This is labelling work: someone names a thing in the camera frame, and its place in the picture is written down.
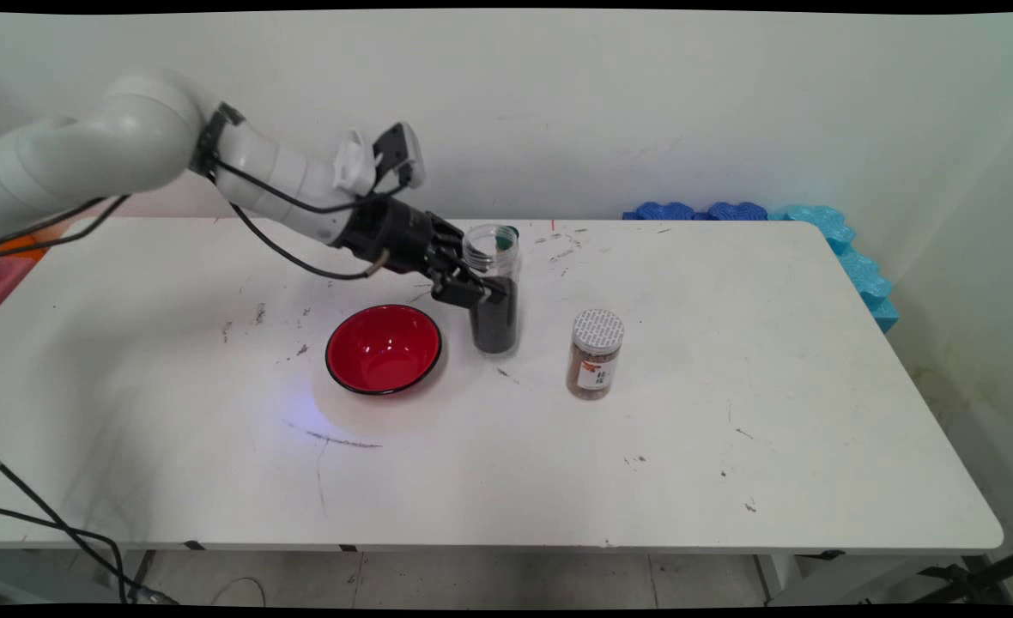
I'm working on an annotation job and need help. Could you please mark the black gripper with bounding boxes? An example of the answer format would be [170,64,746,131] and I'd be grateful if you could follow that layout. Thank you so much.
[335,197,508,310]

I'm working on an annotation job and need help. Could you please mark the clear jar with black seeds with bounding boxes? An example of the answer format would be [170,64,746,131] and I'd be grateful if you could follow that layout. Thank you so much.
[462,225,523,354]

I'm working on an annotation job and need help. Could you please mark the red bowl with black rim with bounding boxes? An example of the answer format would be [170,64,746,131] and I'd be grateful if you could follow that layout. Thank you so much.
[325,304,444,397]

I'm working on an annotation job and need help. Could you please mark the brown-filled jar with patterned lid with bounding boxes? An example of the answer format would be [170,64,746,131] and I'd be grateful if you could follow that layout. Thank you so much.
[567,309,626,401]

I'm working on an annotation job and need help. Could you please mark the light blue foam block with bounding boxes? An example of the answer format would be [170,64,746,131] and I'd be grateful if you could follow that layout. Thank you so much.
[771,204,857,256]
[834,245,900,334]

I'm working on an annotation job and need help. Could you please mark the orange object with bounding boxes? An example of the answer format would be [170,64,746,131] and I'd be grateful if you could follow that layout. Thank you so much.
[0,225,71,264]

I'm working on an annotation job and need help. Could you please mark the white table leg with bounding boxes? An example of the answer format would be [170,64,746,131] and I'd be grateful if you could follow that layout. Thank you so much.
[755,554,804,603]

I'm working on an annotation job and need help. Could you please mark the pink object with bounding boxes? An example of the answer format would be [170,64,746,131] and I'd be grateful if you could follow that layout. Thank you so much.
[0,256,39,320]

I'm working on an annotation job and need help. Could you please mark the black tripod stand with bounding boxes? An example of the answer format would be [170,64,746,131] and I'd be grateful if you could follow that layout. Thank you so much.
[908,546,1013,606]

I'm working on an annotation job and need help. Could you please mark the white wrist camera with mount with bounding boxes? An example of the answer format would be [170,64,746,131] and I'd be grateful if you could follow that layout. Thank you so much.
[332,122,427,197]

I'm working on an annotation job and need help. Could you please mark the thin black camera cable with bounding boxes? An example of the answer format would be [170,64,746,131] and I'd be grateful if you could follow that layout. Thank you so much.
[0,154,409,258]

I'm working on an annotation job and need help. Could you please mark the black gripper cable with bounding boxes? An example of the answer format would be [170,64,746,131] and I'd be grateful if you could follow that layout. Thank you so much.
[0,196,387,282]

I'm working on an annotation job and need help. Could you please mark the black cable strap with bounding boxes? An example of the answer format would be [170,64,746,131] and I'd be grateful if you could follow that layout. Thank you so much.
[191,103,246,178]

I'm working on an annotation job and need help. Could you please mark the white floor cable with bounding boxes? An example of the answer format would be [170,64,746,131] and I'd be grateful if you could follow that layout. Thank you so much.
[210,577,267,607]

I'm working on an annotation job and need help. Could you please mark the black hanging cable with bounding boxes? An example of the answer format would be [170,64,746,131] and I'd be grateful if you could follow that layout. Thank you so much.
[0,445,179,606]

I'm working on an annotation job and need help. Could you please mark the grey table leg frame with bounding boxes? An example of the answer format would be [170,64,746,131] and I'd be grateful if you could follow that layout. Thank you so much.
[0,549,157,606]

